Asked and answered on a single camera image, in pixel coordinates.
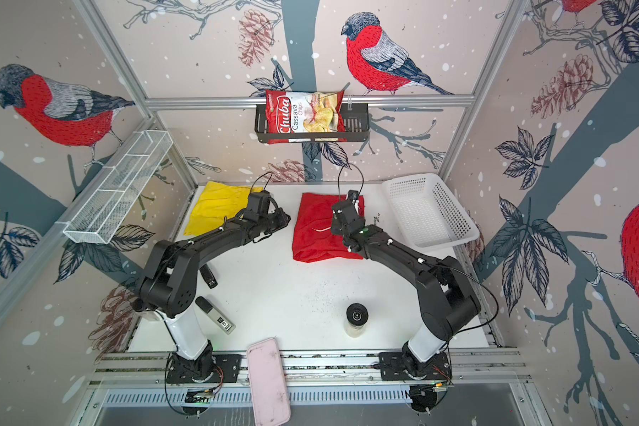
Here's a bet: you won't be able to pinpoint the red shorts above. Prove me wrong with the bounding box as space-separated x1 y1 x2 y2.
292 193 362 264

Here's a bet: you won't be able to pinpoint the yellow shorts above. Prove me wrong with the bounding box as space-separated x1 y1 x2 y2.
184 182 262 236

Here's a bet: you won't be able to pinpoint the white plastic basket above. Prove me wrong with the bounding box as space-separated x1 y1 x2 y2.
382 173 480 252

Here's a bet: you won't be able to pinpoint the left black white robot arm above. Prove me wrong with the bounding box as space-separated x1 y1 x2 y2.
131 208 290 383

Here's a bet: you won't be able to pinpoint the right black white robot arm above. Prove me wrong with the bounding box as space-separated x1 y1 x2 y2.
331 200 481 383

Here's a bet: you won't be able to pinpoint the jar with black lid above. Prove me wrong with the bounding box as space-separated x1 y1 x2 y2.
344 303 369 338

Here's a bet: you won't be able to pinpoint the grey white remote device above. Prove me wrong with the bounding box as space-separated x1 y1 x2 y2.
195 296 235 335

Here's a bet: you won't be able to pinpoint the red cassava chips bag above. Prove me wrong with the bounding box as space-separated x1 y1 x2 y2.
266 91 345 144

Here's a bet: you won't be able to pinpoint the pink silicone case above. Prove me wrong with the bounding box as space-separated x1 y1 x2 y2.
246 338 291 426

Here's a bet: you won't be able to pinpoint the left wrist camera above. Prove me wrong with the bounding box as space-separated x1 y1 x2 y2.
244 191 272 220

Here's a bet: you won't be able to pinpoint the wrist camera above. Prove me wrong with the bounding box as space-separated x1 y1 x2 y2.
244 191 272 220
332 190 361 214

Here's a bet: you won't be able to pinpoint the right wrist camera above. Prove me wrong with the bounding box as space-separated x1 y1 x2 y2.
332 190 361 214

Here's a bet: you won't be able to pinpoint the black wall shelf basket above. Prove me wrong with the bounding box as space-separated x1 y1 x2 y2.
254 103 370 144

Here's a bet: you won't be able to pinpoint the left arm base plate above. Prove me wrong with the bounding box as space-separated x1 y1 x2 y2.
165 354 242 384

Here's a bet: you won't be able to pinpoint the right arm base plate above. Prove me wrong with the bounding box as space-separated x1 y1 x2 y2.
375 351 453 383

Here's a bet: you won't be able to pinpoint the white wire wall basket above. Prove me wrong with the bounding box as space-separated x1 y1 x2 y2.
63 130 173 244

